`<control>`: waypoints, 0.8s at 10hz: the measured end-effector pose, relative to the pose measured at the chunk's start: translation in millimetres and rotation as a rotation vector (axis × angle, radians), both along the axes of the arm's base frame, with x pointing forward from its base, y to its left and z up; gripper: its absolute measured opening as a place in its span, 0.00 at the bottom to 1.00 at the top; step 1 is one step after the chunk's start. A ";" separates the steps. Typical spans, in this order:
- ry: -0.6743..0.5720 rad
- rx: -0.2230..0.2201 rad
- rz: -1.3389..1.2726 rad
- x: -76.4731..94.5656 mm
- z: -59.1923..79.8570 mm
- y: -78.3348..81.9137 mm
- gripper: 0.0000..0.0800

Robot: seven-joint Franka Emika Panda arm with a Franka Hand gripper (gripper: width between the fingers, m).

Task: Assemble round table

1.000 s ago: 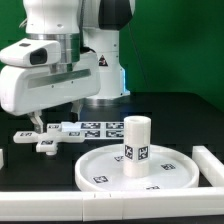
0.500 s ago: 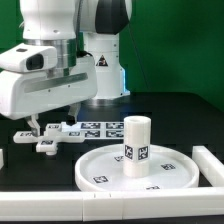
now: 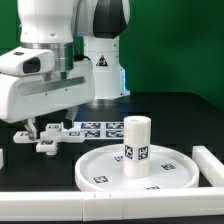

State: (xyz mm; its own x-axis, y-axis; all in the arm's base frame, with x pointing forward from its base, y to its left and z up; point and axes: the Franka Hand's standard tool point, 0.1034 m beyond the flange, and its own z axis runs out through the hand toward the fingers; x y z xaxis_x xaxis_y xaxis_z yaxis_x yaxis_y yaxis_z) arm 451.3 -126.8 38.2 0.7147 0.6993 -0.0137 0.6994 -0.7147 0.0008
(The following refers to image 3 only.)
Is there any white round table top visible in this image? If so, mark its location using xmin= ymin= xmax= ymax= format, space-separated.
xmin=75 ymin=144 xmax=199 ymax=191

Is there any white fence bar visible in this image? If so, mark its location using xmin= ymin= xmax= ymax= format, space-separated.
xmin=192 ymin=146 xmax=224 ymax=187
xmin=0 ymin=187 xmax=224 ymax=221

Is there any white right fence bar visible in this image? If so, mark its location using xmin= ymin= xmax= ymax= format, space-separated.
xmin=192 ymin=146 xmax=224 ymax=187

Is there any white front fence bar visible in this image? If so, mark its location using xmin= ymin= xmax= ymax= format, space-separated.
xmin=0 ymin=187 xmax=224 ymax=221

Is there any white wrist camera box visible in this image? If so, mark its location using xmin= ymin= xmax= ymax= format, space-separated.
xmin=0 ymin=47 xmax=55 ymax=76

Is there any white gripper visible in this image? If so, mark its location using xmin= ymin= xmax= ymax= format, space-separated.
xmin=0 ymin=60 xmax=95 ymax=140

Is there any white cross-shaped table base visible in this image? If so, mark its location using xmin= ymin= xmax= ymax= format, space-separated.
xmin=13 ymin=124 xmax=85 ymax=156

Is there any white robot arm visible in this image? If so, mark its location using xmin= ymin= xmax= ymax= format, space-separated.
xmin=0 ymin=0 xmax=130 ymax=140

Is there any white marker tag sheet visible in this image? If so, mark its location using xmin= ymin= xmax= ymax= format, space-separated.
xmin=71 ymin=122 xmax=124 ymax=139

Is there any white left fence piece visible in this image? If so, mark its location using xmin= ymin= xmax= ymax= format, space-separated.
xmin=0 ymin=149 xmax=4 ymax=170

